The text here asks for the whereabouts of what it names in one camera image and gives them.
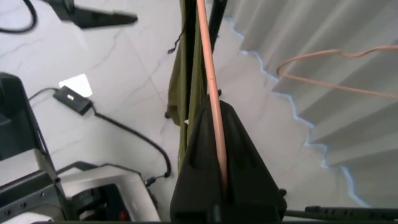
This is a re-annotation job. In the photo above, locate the white curtain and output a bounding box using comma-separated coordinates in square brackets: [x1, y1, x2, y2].
[223, 0, 398, 208]

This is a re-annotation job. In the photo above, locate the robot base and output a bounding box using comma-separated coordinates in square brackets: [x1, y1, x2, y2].
[0, 72, 161, 222]

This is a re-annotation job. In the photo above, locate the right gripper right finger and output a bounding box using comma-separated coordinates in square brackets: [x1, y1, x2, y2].
[220, 99, 288, 222]

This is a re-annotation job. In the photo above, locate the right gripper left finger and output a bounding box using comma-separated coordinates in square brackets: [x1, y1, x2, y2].
[169, 100, 224, 222]

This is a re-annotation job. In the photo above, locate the green t-shirt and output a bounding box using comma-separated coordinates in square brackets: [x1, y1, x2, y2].
[166, 0, 218, 171]

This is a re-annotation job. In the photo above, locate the pink clothes hanger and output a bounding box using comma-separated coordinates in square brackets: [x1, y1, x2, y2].
[275, 44, 398, 101]
[195, 0, 230, 198]

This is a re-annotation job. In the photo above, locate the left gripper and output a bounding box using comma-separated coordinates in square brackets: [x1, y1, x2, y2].
[43, 0, 139, 30]

